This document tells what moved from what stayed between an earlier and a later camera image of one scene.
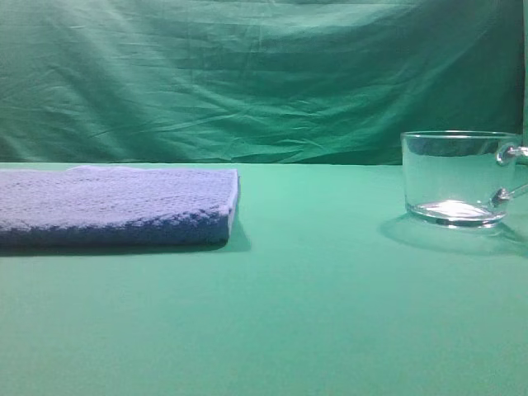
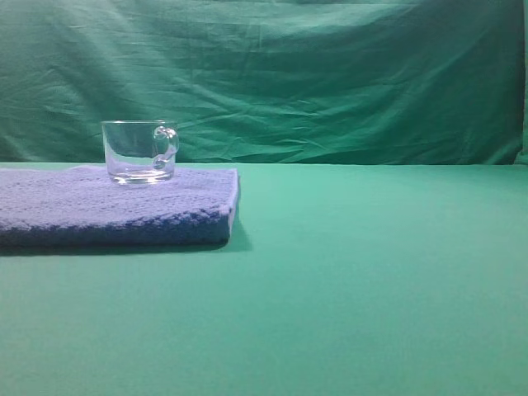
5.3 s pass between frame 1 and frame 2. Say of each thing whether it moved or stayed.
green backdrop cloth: stayed
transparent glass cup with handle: moved
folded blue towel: stayed
